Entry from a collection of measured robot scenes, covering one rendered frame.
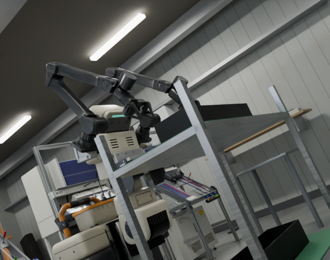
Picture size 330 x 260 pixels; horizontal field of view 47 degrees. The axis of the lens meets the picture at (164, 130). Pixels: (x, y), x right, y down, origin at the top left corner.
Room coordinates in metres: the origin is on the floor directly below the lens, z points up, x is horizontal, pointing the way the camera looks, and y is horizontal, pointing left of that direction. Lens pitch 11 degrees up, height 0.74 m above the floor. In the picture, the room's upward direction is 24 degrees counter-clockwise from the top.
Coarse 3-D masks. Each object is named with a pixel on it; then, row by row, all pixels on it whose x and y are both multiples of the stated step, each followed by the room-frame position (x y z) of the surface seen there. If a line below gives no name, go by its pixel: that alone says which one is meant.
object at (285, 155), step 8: (288, 152) 3.93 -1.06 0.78; (272, 160) 3.99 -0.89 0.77; (288, 160) 3.89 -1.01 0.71; (256, 168) 4.26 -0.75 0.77; (256, 176) 4.63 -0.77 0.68; (296, 176) 3.89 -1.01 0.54; (240, 184) 4.32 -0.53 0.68; (264, 192) 4.62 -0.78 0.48; (304, 192) 3.89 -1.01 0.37; (248, 200) 4.34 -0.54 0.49; (272, 208) 4.62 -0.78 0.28; (312, 208) 3.89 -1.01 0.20; (256, 216) 4.34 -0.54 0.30; (280, 224) 4.63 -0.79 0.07; (320, 224) 3.89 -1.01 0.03
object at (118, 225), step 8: (152, 216) 1.92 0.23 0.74; (160, 216) 1.96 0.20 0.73; (152, 224) 1.89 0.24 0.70; (160, 224) 1.93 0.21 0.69; (168, 224) 2.00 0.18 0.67; (120, 232) 1.98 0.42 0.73; (152, 232) 1.89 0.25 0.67; (160, 232) 1.95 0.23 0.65; (152, 240) 1.96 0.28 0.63; (160, 240) 2.00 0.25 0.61; (128, 248) 1.99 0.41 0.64; (136, 248) 2.04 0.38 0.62; (152, 248) 1.94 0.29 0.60; (136, 256) 2.02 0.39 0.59
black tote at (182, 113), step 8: (224, 104) 1.65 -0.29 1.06; (232, 104) 1.72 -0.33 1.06; (240, 104) 1.79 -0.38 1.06; (176, 112) 1.41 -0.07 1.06; (184, 112) 1.39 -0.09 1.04; (200, 112) 1.46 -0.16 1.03; (208, 112) 1.51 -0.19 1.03; (216, 112) 1.56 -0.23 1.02; (224, 112) 1.62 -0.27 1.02; (232, 112) 1.69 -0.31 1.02; (240, 112) 1.75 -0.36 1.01; (248, 112) 1.83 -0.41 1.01; (168, 120) 1.44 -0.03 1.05; (176, 120) 1.42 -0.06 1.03; (184, 120) 1.40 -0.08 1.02; (208, 120) 1.48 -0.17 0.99; (160, 128) 1.47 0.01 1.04; (168, 128) 1.45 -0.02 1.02; (176, 128) 1.43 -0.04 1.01; (184, 128) 1.41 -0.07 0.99; (160, 136) 1.47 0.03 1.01; (168, 136) 1.45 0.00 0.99
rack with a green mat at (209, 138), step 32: (192, 128) 1.19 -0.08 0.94; (224, 128) 1.35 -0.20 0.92; (256, 128) 1.80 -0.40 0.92; (160, 160) 1.45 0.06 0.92; (224, 160) 2.13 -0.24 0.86; (224, 192) 1.19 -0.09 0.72; (128, 224) 1.42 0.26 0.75; (256, 224) 2.13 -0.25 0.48; (256, 256) 1.18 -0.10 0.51; (320, 256) 1.55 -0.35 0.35
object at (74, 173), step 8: (72, 160) 4.11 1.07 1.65; (64, 168) 3.99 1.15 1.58; (72, 168) 4.08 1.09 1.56; (80, 168) 4.17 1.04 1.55; (88, 168) 4.26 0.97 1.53; (96, 168) 4.36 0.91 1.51; (64, 176) 3.98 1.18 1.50; (72, 176) 4.05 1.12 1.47; (80, 176) 4.13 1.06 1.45; (88, 176) 4.22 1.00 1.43; (72, 184) 4.01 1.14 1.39
